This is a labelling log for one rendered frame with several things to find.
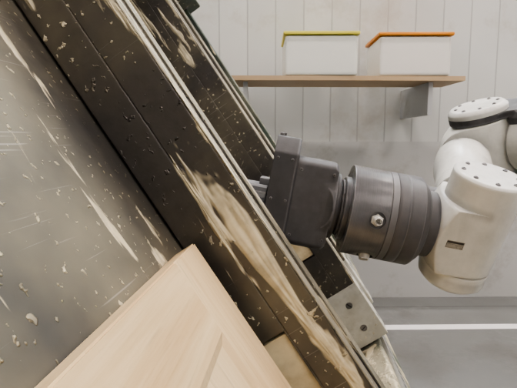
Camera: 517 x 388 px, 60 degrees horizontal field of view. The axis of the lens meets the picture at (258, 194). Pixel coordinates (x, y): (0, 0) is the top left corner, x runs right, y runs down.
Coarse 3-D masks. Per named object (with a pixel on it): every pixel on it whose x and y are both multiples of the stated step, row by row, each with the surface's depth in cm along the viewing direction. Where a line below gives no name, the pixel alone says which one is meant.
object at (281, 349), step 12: (276, 336) 38; (276, 348) 38; (288, 348) 38; (276, 360) 38; (288, 360) 38; (300, 360) 38; (288, 372) 38; (300, 372) 38; (300, 384) 38; (312, 384) 38
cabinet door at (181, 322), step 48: (144, 288) 26; (192, 288) 30; (96, 336) 19; (144, 336) 21; (192, 336) 26; (240, 336) 33; (48, 384) 15; (96, 384) 17; (144, 384) 19; (192, 384) 23; (240, 384) 29; (288, 384) 36
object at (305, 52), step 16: (288, 32) 288; (304, 32) 288; (320, 32) 288; (336, 32) 288; (352, 32) 288; (288, 48) 290; (304, 48) 290; (320, 48) 290; (336, 48) 290; (352, 48) 290; (288, 64) 292; (304, 64) 291; (320, 64) 291; (336, 64) 291; (352, 64) 291
